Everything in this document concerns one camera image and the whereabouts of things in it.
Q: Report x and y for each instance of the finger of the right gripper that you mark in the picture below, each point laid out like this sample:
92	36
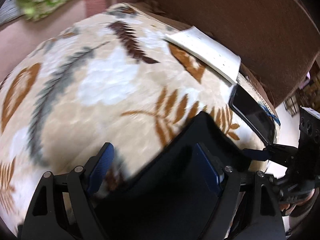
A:
256	154

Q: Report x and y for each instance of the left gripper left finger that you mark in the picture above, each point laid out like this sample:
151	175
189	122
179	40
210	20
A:
61	206

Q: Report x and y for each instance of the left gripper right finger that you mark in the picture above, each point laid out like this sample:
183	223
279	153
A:
246	206

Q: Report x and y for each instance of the black pants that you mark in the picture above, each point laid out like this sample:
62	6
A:
168	199

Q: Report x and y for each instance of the person's right hand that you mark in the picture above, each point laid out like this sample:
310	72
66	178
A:
300	208

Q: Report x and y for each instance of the black smartphone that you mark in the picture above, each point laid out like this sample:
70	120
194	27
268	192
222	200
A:
252	114

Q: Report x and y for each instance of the brown wooden headboard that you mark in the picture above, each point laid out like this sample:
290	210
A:
276	39

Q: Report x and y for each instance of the beige leaf-pattern blanket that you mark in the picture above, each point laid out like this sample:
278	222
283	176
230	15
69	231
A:
111	77

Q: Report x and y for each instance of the grey quilted blanket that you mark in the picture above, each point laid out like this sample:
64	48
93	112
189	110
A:
9	11

